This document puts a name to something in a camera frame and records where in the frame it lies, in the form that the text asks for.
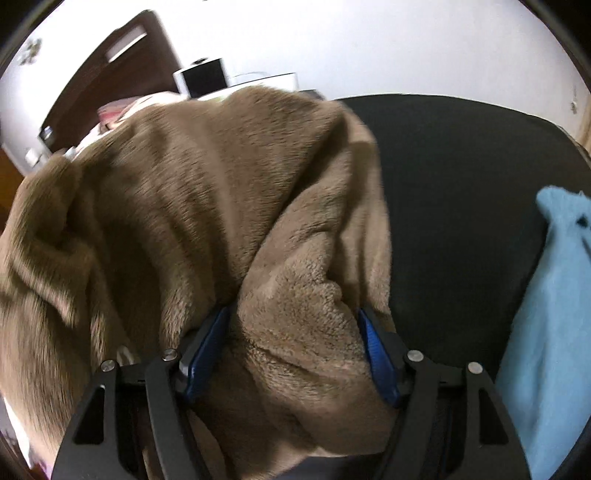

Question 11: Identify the brown fleece garment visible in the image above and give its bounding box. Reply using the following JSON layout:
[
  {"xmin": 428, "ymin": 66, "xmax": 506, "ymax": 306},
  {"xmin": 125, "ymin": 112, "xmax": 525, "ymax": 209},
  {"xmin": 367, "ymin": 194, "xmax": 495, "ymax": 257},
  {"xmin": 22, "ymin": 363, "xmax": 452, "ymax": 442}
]
[{"xmin": 0, "ymin": 85, "xmax": 400, "ymax": 480}]

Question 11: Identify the blue fleece towel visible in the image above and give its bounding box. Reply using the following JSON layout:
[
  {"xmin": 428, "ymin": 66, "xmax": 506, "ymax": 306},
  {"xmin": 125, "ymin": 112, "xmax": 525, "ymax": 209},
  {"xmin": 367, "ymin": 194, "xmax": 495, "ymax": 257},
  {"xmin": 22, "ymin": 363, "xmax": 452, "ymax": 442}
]
[{"xmin": 496, "ymin": 185, "xmax": 591, "ymax": 480}]

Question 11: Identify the white tablet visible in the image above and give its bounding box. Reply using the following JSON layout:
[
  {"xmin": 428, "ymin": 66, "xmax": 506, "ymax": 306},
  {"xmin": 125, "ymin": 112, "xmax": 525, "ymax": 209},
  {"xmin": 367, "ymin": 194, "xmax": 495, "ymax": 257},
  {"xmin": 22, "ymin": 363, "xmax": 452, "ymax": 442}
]
[{"xmin": 174, "ymin": 56, "xmax": 230, "ymax": 99}]

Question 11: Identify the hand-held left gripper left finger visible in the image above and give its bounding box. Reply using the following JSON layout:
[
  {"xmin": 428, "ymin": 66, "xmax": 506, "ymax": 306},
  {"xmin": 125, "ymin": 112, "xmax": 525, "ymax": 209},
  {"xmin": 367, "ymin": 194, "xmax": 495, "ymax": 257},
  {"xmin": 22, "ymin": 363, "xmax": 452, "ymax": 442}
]
[{"xmin": 51, "ymin": 305, "xmax": 232, "ymax": 480}]

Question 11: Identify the photo frame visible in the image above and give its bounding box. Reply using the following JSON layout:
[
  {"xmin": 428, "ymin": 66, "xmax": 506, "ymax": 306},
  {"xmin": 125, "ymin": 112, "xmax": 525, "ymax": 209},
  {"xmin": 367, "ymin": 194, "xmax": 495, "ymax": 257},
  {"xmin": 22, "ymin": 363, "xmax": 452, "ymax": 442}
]
[{"xmin": 198, "ymin": 71, "xmax": 298, "ymax": 100}]

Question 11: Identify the pink striped pillow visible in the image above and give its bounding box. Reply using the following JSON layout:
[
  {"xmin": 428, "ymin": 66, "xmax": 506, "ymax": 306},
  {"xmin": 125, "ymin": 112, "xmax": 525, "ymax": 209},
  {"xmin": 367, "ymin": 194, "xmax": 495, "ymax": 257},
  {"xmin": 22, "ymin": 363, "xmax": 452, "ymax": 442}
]
[{"xmin": 97, "ymin": 95, "xmax": 181, "ymax": 132}]

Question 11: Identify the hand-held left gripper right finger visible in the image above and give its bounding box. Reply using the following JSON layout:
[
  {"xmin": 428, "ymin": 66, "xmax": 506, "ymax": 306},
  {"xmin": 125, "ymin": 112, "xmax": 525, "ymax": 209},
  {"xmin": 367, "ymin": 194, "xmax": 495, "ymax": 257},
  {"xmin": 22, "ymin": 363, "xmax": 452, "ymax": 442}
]
[{"xmin": 358, "ymin": 307, "xmax": 532, "ymax": 480}]

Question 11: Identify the dark wooden headboard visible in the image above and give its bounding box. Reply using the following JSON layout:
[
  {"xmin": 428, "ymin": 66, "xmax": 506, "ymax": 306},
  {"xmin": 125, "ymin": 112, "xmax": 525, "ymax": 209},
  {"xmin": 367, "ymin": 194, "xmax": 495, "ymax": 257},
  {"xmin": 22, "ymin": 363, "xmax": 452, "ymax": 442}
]
[{"xmin": 39, "ymin": 10, "xmax": 185, "ymax": 153}]

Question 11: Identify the black sheet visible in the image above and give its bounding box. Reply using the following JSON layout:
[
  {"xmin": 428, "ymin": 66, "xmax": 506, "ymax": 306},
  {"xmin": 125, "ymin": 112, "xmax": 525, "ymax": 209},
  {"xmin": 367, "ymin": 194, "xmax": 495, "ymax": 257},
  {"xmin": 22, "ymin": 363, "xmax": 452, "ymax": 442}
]
[{"xmin": 277, "ymin": 95, "xmax": 591, "ymax": 480}]

